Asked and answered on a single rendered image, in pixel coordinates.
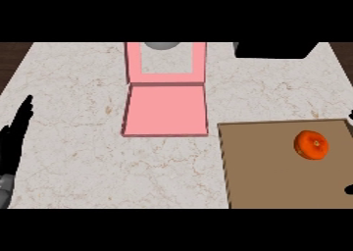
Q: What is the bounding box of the grey round object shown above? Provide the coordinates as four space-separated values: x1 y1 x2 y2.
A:
144 42 180 51

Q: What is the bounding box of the black appliance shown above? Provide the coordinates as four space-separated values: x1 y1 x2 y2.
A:
234 42 321 60

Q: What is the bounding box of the orange round squash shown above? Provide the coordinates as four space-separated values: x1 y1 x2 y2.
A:
293 129 331 161

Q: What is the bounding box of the pink open cardboard box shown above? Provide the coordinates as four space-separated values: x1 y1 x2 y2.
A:
120 42 210 138

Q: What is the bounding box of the brown flat tray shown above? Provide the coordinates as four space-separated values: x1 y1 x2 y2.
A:
216 118 353 210

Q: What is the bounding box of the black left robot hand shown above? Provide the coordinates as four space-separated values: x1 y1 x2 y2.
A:
0 94 36 182

